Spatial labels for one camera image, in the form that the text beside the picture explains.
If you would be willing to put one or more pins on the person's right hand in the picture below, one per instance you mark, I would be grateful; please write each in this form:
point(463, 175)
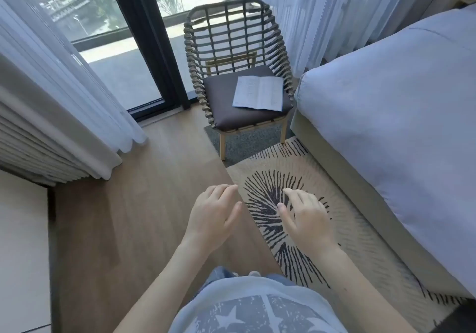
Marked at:
point(312, 225)

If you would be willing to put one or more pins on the person's left hand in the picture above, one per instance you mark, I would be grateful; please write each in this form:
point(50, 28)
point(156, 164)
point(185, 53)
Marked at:
point(210, 219)

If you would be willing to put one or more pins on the person's left thumb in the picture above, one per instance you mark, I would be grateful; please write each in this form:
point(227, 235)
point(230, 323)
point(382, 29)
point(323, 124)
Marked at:
point(234, 214)

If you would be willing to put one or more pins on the person's right thumb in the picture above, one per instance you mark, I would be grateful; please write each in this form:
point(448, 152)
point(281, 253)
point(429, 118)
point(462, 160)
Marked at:
point(285, 214)

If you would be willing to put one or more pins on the person's right forearm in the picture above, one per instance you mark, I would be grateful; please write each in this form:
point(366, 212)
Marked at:
point(362, 292)

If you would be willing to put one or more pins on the person's left forearm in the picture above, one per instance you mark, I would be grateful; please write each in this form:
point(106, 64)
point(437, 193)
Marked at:
point(160, 288)

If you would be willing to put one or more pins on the blue jeans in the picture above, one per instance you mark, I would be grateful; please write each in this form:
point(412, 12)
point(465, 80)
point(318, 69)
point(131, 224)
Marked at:
point(219, 274)

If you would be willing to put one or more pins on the beige bed base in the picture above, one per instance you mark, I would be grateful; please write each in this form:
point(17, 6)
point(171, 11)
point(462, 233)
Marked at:
point(357, 191)

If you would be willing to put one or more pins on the beige rug with black sunburst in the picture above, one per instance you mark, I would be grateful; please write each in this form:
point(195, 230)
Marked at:
point(357, 240)

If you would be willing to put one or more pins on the grey star print shirt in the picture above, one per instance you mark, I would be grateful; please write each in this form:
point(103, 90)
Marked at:
point(256, 308)

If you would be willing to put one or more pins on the dark grey seat cushion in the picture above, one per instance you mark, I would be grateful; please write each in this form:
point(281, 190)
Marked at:
point(223, 100)

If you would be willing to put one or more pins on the open white booklet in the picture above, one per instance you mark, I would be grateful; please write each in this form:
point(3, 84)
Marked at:
point(258, 93)

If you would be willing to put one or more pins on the mattress with white sheet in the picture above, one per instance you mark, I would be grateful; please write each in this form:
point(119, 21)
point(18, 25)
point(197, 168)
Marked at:
point(401, 121)

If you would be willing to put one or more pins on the woven rattan chair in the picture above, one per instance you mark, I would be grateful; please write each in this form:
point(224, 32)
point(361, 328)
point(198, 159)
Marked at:
point(238, 35)

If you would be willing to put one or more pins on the white sheer curtain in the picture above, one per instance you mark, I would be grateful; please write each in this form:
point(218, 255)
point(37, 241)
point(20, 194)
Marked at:
point(63, 72)
point(334, 13)

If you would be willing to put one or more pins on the white cabinet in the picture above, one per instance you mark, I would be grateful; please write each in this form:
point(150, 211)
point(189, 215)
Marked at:
point(22, 254)

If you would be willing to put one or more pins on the black window door frame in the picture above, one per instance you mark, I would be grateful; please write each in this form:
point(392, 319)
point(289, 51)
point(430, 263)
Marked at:
point(148, 35)

